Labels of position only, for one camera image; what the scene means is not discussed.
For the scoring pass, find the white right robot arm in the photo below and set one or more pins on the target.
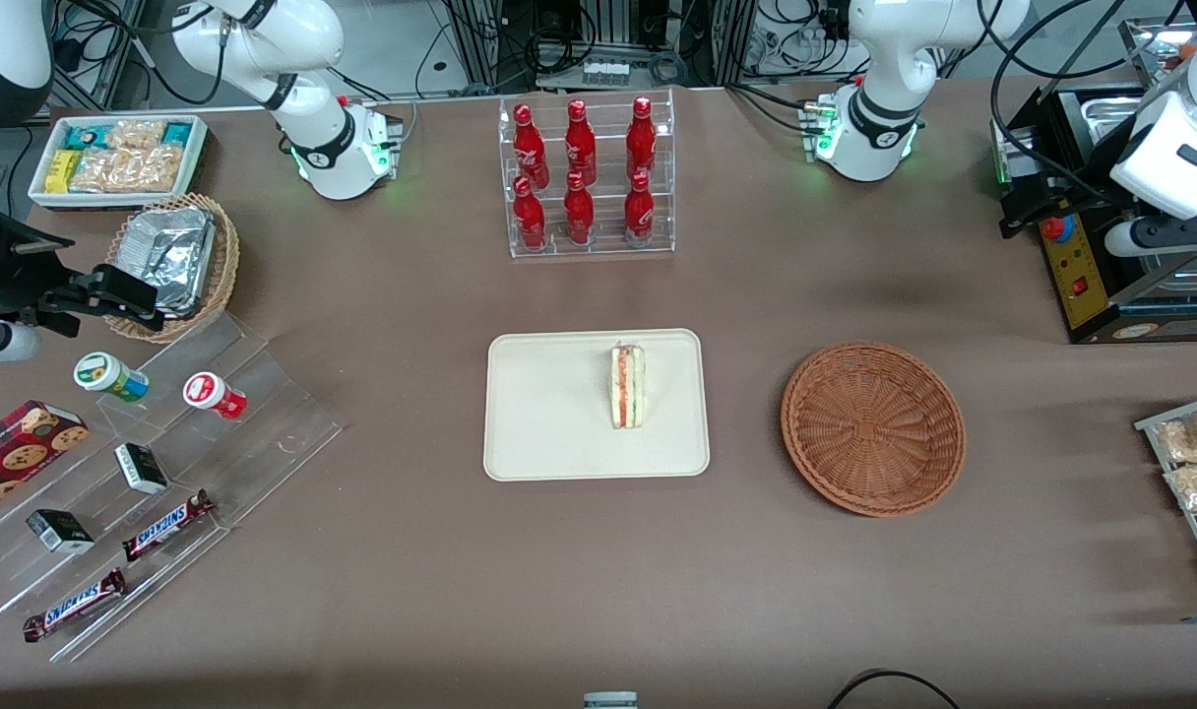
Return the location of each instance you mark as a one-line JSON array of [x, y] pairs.
[[303, 39]]

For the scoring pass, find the red lidded yogurt cup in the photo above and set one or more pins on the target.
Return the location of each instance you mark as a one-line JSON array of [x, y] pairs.
[[210, 392]]

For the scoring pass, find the red cookie box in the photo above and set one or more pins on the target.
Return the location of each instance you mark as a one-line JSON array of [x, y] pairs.
[[18, 458]]

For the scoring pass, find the aluminium foil tray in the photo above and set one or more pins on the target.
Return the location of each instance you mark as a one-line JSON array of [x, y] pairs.
[[170, 251]]

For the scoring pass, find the white plastic snack bin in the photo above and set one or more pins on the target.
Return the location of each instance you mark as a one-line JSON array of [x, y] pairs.
[[197, 158]]

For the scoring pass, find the grey device at table edge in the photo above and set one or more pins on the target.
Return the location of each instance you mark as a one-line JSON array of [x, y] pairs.
[[610, 700]]

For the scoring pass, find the yellow snack packet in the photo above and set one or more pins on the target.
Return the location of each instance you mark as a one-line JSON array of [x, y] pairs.
[[62, 171]]

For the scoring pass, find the white power strip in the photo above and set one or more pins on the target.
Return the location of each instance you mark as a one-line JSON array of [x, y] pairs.
[[606, 72]]

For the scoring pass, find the triangular sandwich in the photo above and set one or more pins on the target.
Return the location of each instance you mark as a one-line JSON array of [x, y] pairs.
[[627, 389]]

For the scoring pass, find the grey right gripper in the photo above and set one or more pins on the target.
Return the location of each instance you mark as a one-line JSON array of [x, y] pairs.
[[13, 273]]

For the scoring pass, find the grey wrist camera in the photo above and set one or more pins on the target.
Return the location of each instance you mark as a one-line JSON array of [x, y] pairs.
[[1165, 236], [8, 343]]

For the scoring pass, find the tan wicker basket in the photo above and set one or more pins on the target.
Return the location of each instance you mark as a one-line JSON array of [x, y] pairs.
[[226, 266]]

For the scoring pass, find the clear acrylic stepped display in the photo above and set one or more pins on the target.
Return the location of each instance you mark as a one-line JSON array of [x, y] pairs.
[[254, 433]]

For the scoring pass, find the Snickers chocolate bar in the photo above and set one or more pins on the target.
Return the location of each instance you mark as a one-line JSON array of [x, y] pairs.
[[165, 525], [75, 605]]

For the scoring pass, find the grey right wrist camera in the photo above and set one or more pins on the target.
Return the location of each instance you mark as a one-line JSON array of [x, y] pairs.
[[8, 343]]

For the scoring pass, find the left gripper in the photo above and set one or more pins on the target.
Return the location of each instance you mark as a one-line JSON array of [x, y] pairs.
[[1086, 169]]

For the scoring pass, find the cream rectangular tray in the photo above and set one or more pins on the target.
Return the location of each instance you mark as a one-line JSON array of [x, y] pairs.
[[549, 414]]

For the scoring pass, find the black yellow food warmer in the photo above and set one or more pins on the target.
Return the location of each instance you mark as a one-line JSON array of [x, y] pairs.
[[1086, 295]]

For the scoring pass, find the green lidded yogurt cup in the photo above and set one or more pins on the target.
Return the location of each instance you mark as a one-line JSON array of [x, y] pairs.
[[106, 374]]

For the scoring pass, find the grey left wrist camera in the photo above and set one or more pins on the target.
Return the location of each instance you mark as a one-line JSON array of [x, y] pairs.
[[1165, 236]]

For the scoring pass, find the small black box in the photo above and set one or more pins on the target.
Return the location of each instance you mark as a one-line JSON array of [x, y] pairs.
[[60, 531], [141, 469]]

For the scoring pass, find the aluminium frame rack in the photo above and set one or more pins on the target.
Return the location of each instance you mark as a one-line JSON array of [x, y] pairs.
[[608, 25]]

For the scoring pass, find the clear acrylic bottle rack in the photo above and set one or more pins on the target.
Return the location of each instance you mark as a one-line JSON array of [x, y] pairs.
[[608, 246]]

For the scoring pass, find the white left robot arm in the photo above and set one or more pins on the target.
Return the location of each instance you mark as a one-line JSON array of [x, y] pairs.
[[894, 59]]

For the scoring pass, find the clear bag of crackers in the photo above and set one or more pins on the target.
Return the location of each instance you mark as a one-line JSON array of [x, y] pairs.
[[126, 171], [136, 134]]

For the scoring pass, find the round brown wicker basket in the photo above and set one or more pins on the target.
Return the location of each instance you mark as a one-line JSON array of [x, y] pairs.
[[874, 428]]

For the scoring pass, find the red soda bottle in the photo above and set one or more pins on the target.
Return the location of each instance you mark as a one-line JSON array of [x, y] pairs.
[[529, 217], [579, 212], [639, 209], [641, 138], [580, 143], [529, 148]]

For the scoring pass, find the teal snack packet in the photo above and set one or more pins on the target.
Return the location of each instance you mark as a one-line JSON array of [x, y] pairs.
[[87, 135], [177, 132]]

